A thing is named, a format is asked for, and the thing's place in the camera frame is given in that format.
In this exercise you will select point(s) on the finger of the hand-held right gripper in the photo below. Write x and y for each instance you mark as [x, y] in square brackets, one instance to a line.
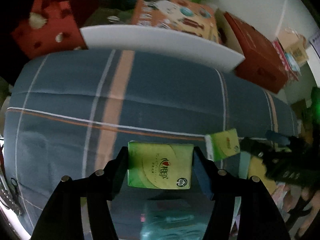
[252, 147]
[276, 136]

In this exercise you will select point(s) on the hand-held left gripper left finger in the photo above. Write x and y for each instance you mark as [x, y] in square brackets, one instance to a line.
[120, 175]

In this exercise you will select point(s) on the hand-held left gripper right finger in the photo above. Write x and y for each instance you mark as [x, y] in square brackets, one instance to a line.
[200, 177]

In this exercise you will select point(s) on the shallow teal cardboard box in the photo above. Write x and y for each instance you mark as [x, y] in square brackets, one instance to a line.
[243, 167]

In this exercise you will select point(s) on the green tissue pack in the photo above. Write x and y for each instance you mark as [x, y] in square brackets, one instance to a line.
[222, 145]
[160, 165]

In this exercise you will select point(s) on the teal cloth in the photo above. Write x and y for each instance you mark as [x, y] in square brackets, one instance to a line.
[175, 225]

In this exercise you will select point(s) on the person's right hand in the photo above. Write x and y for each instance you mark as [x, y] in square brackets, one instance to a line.
[310, 205]

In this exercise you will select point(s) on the yellow cloth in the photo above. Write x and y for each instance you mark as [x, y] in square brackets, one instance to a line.
[257, 172]

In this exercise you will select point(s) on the patterned gift bag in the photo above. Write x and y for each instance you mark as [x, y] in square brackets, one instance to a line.
[287, 62]

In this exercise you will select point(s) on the red cardboard box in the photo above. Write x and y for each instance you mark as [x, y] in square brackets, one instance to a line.
[260, 55]

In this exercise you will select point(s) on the blue plaid bed sheet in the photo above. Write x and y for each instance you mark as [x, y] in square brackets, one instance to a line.
[62, 105]

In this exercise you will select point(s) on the beige paper bag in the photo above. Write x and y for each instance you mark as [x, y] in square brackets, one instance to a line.
[295, 45]

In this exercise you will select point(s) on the orange printed box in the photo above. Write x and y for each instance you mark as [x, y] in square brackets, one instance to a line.
[175, 15]

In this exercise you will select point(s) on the red handbag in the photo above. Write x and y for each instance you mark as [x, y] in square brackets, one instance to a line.
[50, 30]

